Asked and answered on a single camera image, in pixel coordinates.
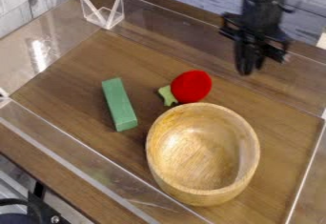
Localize green rectangular block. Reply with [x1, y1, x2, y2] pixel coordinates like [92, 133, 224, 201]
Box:
[101, 78, 137, 132]

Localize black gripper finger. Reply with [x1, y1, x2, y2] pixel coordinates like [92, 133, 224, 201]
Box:
[255, 41, 288, 70]
[234, 36, 259, 75]

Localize wooden bowl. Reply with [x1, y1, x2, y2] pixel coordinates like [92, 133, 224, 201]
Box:
[145, 103, 260, 206]

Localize clear acrylic corner bracket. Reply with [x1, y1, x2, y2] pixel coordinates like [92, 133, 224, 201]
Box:
[80, 0, 124, 30]

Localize black clamp with cable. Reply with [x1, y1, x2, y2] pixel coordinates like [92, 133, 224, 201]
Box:
[0, 184, 71, 224]

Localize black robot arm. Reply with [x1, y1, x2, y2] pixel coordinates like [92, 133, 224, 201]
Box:
[219, 0, 302, 75]

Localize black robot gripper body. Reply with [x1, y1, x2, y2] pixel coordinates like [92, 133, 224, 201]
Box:
[218, 0, 294, 64]

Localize red plush strawberry toy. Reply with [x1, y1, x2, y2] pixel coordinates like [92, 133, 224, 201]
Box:
[157, 70, 212, 106]

